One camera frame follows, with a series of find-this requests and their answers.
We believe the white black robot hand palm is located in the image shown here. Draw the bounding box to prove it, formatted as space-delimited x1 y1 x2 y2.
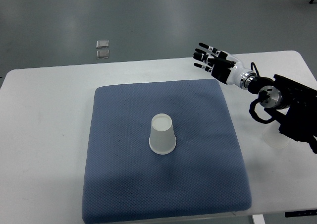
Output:
211 51 248 85

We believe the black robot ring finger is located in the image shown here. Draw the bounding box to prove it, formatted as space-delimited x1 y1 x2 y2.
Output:
198 42 221 56

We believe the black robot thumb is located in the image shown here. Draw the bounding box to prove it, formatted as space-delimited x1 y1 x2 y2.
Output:
207 57 235 66

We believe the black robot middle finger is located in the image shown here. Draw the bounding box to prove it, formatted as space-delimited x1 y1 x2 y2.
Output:
193 52 213 62

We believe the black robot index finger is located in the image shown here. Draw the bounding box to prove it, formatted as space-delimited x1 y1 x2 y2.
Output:
194 63 212 73

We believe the white paper cup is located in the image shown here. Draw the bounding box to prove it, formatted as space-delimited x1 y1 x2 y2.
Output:
263 121 290 149
149 113 176 155

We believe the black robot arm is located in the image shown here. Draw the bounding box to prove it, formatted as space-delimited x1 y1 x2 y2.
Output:
193 42 317 153

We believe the white paper cup on mat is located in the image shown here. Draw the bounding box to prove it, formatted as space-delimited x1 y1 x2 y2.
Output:
149 113 176 155

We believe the upper metal floor plate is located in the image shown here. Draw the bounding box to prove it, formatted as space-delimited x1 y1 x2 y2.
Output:
96 40 109 49

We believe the metal floor plate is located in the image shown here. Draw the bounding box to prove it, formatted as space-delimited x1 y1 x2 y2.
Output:
96 40 109 49
96 50 109 59

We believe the lower metal floor plate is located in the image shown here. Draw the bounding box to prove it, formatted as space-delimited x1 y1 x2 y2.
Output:
96 50 109 59

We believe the blue fabric cushion mat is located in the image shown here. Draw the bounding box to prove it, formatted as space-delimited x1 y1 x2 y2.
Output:
82 79 252 224

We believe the white table leg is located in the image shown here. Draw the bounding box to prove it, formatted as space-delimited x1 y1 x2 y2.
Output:
252 214 265 224

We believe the black table control panel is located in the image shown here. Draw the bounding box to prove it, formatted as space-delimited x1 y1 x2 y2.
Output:
284 209 317 218

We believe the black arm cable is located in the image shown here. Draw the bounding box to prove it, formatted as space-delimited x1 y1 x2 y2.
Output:
249 99 275 123

